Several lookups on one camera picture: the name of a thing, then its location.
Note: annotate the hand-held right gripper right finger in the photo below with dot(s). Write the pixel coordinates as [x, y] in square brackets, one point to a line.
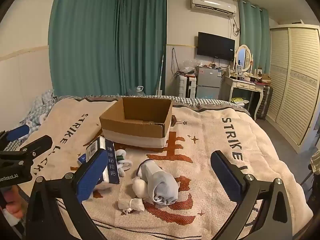
[226, 177]

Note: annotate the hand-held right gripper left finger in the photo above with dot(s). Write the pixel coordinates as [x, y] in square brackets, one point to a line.
[91, 180]

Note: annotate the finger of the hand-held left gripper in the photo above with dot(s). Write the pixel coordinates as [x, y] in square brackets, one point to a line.
[37, 146]
[17, 133]

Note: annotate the blue white tissue pack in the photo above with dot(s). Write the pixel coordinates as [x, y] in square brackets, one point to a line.
[111, 160]

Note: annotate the white green sock pair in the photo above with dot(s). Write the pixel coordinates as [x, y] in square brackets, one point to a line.
[123, 166]

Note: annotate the white face mask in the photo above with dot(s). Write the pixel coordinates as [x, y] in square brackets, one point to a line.
[132, 203]

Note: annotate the white sock ball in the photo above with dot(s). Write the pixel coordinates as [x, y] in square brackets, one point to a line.
[138, 186]

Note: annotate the grey cloth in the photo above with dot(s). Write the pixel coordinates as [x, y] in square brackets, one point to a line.
[162, 183]

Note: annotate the brown cardboard box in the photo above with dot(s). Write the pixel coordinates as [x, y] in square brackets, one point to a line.
[140, 133]

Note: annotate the person's left hand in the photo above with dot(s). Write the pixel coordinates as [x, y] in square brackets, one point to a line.
[15, 208]

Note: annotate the beige printed blanket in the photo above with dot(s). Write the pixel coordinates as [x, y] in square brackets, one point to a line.
[212, 137]

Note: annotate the bin with yellow bag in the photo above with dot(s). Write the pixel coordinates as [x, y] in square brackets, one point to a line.
[238, 100]

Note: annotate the dark suitcase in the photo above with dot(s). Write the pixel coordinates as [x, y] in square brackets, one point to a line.
[264, 102]

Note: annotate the white dressing table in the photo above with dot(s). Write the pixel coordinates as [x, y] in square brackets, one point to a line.
[246, 86]

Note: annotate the grey mini fridge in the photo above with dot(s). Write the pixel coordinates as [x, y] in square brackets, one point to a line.
[208, 80]

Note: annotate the white suitcase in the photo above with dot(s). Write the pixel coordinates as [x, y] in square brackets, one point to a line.
[187, 86]

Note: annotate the clear water jug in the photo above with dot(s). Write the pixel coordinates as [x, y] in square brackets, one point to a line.
[140, 91]

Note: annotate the wide green curtain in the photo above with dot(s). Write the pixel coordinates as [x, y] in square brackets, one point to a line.
[82, 42]

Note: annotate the clear plastic bag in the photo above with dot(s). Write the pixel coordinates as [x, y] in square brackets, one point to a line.
[188, 66]

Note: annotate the cream louvred wardrobe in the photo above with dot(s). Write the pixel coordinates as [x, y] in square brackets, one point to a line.
[297, 80]

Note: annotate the white oval mirror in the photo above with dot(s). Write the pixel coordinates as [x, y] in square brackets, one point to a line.
[243, 56]

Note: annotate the white stick mop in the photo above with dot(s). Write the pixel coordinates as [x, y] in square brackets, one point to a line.
[161, 70]

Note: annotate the narrow green curtain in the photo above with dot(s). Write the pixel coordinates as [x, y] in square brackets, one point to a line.
[252, 37]

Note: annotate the white air conditioner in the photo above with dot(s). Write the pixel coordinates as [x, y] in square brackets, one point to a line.
[212, 5]

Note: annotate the small photo frame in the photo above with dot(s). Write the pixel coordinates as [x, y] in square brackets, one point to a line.
[239, 70]

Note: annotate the black wall television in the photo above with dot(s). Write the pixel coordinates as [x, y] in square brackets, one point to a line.
[216, 45]

